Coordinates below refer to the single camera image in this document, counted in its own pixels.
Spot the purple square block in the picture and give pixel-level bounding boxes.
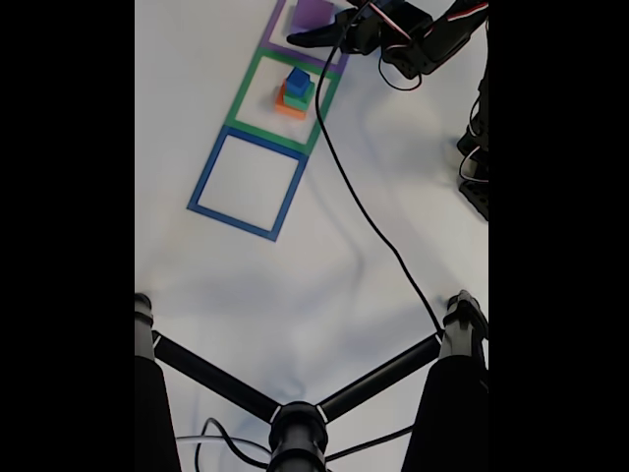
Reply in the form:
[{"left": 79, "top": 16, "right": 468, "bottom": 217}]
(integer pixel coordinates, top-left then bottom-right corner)
[{"left": 289, "top": 0, "right": 336, "bottom": 36}]

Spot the small blue cube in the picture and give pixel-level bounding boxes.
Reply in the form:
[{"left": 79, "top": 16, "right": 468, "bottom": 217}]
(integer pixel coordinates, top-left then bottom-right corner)
[{"left": 286, "top": 66, "right": 313, "bottom": 95}]

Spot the green square block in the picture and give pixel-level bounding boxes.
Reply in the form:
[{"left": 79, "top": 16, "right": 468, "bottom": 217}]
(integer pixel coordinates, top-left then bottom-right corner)
[{"left": 282, "top": 78, "right": 315, "bottom": 110}]

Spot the orange square block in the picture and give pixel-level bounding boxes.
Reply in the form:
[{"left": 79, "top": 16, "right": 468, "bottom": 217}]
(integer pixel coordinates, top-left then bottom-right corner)
[{"left": 273, "top": 86, "right": 309, "bottom": 122}]

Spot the black tripod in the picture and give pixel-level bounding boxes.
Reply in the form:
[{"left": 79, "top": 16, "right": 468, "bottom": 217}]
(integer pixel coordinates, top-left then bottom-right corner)
[{"left": 135, "top": 289, "right": 489, "bottom": 472}]

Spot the white and red servo wire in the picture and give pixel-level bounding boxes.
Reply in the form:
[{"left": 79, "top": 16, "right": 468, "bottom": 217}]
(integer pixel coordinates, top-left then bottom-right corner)
[{"left": 371, "top": 0, "right": 489, "bottom": 43}]

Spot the purple square frame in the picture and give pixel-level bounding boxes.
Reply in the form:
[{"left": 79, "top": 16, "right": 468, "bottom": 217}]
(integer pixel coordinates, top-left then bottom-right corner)
[{"left": 258, "top": 0, "right": 351, "bottom": 76}]

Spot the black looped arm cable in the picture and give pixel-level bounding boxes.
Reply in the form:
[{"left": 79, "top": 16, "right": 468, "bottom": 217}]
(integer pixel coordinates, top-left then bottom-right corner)
[{"left": 376, "top": 46, "right": 423, "bottom": 91}]

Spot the long black camera cable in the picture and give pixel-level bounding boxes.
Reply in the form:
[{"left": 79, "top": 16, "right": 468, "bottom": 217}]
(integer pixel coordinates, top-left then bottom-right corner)
[{"left": 315, "top": 2, "right": 446, "bottom": 340}]

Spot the green square frame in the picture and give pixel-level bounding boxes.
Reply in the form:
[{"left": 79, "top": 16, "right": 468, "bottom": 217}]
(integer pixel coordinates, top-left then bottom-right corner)
[{"left": 224, "top": 47, "right": 341, "bottom": 154}]

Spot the blue square frame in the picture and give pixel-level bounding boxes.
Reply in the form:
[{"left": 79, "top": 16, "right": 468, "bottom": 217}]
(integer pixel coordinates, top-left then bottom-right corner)
[{"left": 186, "top": 125, "right": 310, "bottom": 243}]

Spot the straight black cable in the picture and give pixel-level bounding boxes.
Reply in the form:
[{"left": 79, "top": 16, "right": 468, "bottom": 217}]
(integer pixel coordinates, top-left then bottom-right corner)
[{"left": 324, "top": 425, "right": 414, "bottom": 466}]

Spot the curled black cable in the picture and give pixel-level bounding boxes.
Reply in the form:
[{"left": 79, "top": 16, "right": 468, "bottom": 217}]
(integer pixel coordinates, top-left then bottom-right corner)
[{"left": 194, "top": 417, "right": 272, "bottom": 468}]

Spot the white cable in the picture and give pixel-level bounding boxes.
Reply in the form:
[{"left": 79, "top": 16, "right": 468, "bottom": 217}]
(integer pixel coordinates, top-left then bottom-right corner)
[{"left": 174, "top": 435, "right": 271, "bottom": 456}]

